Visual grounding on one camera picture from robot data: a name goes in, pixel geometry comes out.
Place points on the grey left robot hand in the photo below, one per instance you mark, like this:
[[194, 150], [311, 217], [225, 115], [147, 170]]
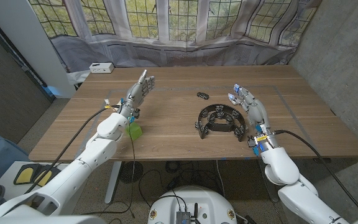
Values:
[[138, 93]]

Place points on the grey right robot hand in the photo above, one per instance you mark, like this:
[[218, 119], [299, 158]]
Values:
[[255, 112]]

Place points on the black half-moon tambourine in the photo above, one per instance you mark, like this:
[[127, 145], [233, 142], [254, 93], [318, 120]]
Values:
[[202, 132]]

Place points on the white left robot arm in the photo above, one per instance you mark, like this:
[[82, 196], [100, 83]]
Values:
[[73, 177]]

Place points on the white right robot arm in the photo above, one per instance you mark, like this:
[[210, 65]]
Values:
[[294, 189]]

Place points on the small black remote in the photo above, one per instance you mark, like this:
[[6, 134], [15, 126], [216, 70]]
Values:
[[203, 96]]

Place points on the white power strip box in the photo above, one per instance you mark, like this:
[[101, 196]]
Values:
[[101, 68]]

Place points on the printed window backdrop cloth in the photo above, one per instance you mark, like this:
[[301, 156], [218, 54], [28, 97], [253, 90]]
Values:
[[179, 49]]

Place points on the round black floor fan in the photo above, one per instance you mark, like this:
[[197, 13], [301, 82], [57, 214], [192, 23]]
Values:
[[130, 172]]

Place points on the white table leg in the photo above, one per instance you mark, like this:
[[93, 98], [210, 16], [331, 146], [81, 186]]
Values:
[[112, 183]]

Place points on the white robot torso base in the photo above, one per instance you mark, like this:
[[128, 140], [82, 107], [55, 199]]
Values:
[[191, 202]]

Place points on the white pillar panel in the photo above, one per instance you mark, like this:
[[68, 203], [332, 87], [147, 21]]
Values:
[[26, 40]]

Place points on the yellow black foot pedal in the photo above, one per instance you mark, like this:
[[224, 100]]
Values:
[[43, 178], [25, 175]]

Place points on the small grey electronics box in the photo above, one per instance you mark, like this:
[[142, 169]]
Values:
[[183, 217]]

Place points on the blue grey fabric seat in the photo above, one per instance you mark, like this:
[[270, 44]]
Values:
[[2, 161]]

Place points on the white low platform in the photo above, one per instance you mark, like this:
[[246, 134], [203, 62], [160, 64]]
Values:
[[6, 180]]

